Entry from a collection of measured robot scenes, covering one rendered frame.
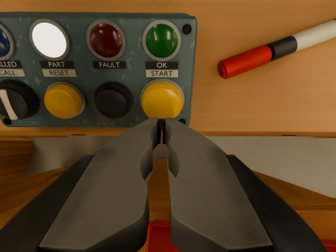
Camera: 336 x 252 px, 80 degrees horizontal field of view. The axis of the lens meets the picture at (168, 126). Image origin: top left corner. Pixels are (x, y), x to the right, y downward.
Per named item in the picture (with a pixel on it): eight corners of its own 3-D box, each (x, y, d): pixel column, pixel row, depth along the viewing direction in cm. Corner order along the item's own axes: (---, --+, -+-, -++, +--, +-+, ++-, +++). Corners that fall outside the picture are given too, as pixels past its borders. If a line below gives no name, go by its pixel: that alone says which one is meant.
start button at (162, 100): (181, 116, 16) (182, 124, 15) (143, 116, 16) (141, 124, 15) (182, 80, 14) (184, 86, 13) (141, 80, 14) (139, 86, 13)
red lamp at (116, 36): (125, 59, 13) (121, 50, 12) (92, 59, 13) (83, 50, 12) (126, 32, 14) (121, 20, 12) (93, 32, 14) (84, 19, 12)
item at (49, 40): (72, 59, 13) (61, 49, 12) (39, 59, 13) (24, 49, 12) (73, 32, 14) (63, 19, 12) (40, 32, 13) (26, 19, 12)
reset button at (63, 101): (86, 113, 15) (80, 121, 14) (54, 113, 15) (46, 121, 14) (79, 83, 14) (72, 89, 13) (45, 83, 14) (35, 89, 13)
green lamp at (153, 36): (178, 60, 13) (179, 50, 12) (145, 59, 13) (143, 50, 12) (178, 33, 14) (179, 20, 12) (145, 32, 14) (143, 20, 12)
